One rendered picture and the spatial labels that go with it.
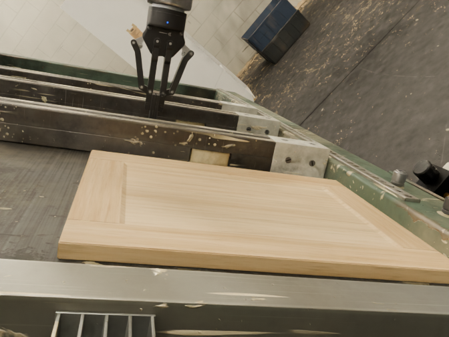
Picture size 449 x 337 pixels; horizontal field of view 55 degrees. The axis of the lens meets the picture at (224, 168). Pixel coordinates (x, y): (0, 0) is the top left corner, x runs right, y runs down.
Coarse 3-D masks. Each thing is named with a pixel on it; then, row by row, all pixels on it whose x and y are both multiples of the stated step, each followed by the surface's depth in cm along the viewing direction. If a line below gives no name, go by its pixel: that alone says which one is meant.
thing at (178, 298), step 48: (0, 288) 30; (48, 288) 31; (96, 288) 32; (144, 288) 33; (192, 288) 34; (240, 288) 36; (288, 288) 37; (336, 288) 39; (384, 288) 41; (432, 288) 42; (0, 336) 30; (48, 336) 31; (192, 336) 33; (240, 336) 34; (288, 336) 35; (336, 336) 36; (384, 336) 37; (432, 336) 38
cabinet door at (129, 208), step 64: (128, 192) 60; (192, 192) 65; (256, 192) 71; (320, 192) 79; (64, 256) 43; (128, 256) 44; (192, 256) 46; (256, 256) 47; (320, 256) 50; (384, 256) 54
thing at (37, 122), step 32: (0, 96) 81; (0, 128) 77; (32, 128) 79; (64, 128) 80; (96, 128) 81; (128, 128) 82; (160, 128) 83; (192, 128) 86; (256, 160) 89; (288, 160) 91; (320, 160) 92
